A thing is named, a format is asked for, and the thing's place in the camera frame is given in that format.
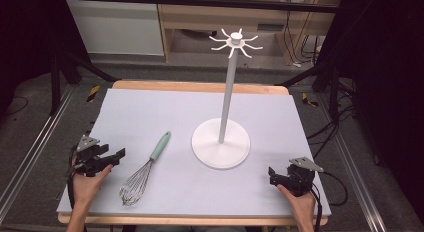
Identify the black curtain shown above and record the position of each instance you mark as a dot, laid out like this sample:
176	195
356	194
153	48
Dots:
390	75
26	35

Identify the black horizontal frame bar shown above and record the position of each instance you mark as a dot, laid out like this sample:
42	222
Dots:
200	1

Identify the person's right hand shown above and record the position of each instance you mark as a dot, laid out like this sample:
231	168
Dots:
300	205

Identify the light grey table mat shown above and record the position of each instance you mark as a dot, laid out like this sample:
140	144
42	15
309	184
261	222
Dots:
186	192

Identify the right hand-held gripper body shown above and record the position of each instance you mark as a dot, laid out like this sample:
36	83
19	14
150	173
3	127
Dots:
300	178

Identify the person's left hand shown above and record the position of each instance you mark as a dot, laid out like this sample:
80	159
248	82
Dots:
86	188

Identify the black metal frame stand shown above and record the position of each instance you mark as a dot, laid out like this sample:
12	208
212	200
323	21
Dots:
333	85
56	82

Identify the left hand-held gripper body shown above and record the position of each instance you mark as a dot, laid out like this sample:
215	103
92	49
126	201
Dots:
87	157

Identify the white hook stand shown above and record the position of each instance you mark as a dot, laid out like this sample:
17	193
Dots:
226	125

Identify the wooden desk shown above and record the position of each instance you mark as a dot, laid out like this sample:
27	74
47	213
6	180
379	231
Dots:
213	15

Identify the metal floor rail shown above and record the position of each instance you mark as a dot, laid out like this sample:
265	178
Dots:
356	178
33	145

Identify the white cabinet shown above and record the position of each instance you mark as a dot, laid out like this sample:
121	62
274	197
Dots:
116	28

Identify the wooden table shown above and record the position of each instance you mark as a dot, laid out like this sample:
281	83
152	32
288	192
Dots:
196	86

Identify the yellow black striped tape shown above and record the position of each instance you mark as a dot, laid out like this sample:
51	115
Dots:
93	93
309	100

